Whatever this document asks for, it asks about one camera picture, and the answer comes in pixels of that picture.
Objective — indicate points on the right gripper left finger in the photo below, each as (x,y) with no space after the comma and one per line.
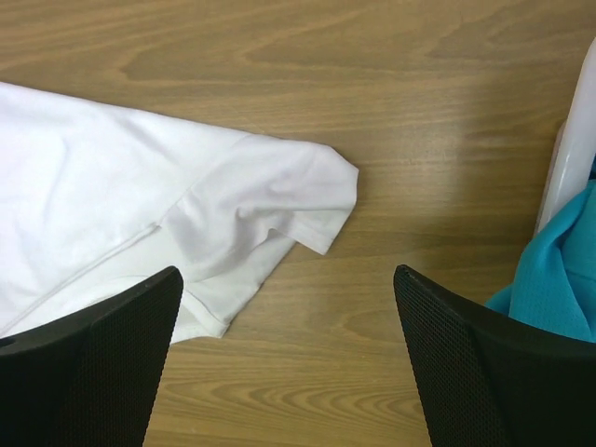
(90,378)

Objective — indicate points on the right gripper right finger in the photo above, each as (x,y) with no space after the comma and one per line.
(485,379)

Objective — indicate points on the white t shirt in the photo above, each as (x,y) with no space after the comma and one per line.
(96,198)

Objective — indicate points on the teal t shirt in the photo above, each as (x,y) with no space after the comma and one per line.
(554,284)

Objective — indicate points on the white plastic laundry basket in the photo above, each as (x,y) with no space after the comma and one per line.
(574,148)

